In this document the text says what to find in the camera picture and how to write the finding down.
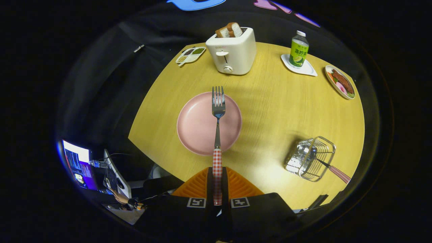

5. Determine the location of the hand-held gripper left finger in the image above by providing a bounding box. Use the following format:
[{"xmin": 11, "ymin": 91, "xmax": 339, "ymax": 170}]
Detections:
[{"xmin": 135, "ymin": 167, "xmax": 218, "ymax": 242}]

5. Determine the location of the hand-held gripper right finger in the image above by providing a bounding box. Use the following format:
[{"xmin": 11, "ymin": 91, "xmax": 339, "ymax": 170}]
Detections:
[{"xmin": 221, "ymin": 167, "xmax": 304, "ymax": 242}]

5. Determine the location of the checkered handle metal spoon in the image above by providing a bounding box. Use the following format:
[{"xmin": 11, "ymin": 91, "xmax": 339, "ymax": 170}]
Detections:
[{"xmin": 316, "ymin": 158, "xmax": 351, "ymax": 184}]

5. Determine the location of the checkered handle metal fork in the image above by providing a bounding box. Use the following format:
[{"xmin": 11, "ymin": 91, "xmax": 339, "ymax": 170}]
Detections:
[{"xmin": 212, "ymin": 86, "xmax": 226, "ymax": 206}]

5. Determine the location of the light side desk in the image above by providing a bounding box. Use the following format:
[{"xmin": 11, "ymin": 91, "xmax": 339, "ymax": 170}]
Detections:
[{"xmin": 101, "ymin": 202, "xmax": 146, "ymax": 225}]

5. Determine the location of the pink round plate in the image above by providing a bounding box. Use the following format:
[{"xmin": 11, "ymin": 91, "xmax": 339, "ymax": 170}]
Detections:
[{"xmin": 177, "ymin": 92, "xmax": 242, "ymax": 156}]

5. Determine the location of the open laptop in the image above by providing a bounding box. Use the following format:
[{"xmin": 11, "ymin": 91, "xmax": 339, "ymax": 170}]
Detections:
[{"xmin": 62, "ymin": 140, "xmax": 132, "ymax": 199}]

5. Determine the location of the black backdrop cloth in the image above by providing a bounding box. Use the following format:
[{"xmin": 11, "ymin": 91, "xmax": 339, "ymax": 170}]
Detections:
[{"xmin": 57, "ymin": 0, "xmax": 382, "ymax": 223}]

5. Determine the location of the white square coaster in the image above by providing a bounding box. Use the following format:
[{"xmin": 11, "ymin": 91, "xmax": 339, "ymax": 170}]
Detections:
[{"xmin": 281, "ymin": 54, "xmax": 318, "ymax": 77}]

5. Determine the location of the white plate with food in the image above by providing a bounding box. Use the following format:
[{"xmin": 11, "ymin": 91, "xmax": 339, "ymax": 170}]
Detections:
[{"xmin": 325, "ymin": 65, "xmax": 356, "ymax": 100}]

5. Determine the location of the brown meat piece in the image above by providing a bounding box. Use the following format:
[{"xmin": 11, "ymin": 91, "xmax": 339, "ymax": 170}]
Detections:
[{"xmin": 332, "ymin": 70, "xmax": 354, "ymax": 94}]

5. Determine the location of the white divided condiment dish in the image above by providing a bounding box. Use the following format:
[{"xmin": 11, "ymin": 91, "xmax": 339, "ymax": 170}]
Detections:
[{"xmin": 175, "ymin": 47, "xmax": 206, "ymax": 66}]

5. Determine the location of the white toaster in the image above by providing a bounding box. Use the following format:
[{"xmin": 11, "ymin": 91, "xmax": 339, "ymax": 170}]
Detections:
[{"xmin": 206, "ymin": 27, "xmax": 257, "ymax": 75}]

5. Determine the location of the green label drink bottle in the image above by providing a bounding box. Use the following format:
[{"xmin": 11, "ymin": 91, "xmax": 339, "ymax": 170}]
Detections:
[{"xmin": 289, "ymin": 30, "xmax": 309, "ymax": 69}]

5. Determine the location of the white bread slice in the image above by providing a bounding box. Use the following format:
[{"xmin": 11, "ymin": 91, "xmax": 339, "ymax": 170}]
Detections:
[{"xmin": 226, "ymin": 22, "xmax": 243, "ymax": 37}]

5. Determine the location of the metal wire cutlery basket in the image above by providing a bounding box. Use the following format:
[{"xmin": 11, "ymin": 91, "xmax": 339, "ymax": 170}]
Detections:
[{"xmin": 284, "ymin": 136, "xmax": 336, "ymax": 182}]

